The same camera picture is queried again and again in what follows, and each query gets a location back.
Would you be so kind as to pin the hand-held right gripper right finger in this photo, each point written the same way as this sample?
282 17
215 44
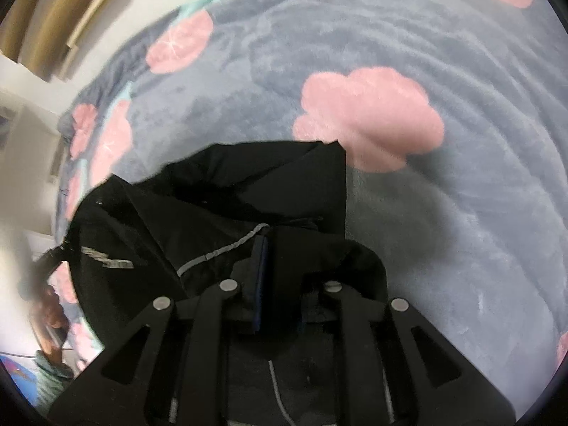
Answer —
350 319

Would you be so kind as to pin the black hooded jacket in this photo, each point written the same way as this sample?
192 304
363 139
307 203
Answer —
213 186

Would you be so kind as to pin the grey pink floral blanket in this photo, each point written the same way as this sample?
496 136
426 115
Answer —
443 230

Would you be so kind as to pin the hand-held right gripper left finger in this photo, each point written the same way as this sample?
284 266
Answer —
259 284

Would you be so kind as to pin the person's left forearm teal sleeve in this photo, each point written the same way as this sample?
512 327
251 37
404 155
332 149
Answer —
51 381

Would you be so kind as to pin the brown striped window blind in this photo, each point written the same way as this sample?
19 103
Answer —
57 17

